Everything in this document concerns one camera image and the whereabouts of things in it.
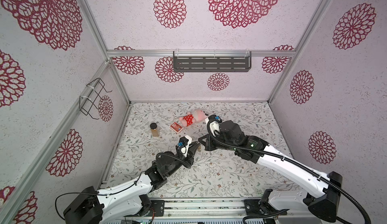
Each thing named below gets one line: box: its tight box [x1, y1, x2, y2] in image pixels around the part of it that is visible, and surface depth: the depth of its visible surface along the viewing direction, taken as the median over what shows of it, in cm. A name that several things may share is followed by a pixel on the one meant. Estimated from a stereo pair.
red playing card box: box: [168, 121, 184, 134], surface depth 105 cm
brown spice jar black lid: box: [149, 122, 160, 138], surface depth 97 cm
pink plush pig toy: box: [178, 108, 208, 127], surface depth 105 cm
